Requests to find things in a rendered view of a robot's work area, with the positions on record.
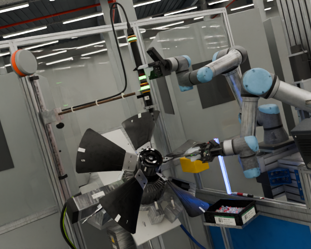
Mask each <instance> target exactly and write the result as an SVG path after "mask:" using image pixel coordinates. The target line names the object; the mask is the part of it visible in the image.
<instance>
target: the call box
mask: <svg viewBox="0 0 311 249"><path fill-rule="evenodd" d="M180 162H181V166H182V170H183V172H191V173H199V172H201V171H204V170H206V169H209V165H208V163H202V162H203V161H200V160H195V161H194V162H191V160H190V159H187V158H185V157H183V158H180Z"/></svg>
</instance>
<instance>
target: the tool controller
mask: <svg viewBox="0 0 311 249"><path fill-rule="evenodd" d="M290 132H291V134H292V137H293V139H294V141H295V143H296V145H297V148H298V150H299V152H300V154H301V156H302V159H303V161H304V163H305V165H306V168H307V169H310V170H311V118H306V119H303V120H302V121H301V122H300V123H299V124H298V125H297V126H295V127H294V128H293V129H292V130H291V131H290Z"/></svg>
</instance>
